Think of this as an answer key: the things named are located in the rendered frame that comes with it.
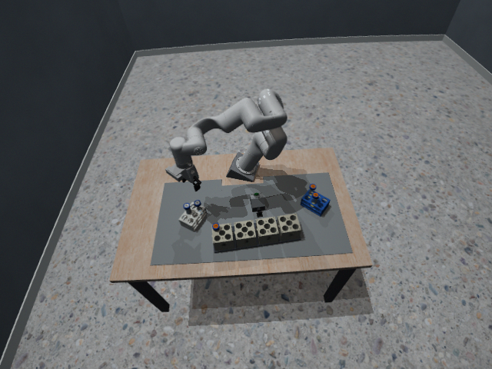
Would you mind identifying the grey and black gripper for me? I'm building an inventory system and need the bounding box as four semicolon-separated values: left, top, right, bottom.
181;162;201;191

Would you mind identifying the blue tube rack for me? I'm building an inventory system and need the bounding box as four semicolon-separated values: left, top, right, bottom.
301;190;330;216

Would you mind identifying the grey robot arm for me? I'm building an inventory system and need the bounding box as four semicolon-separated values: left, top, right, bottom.
165;89;288;182

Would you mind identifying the white tube rack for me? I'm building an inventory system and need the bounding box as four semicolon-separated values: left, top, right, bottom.
179;203;207;231

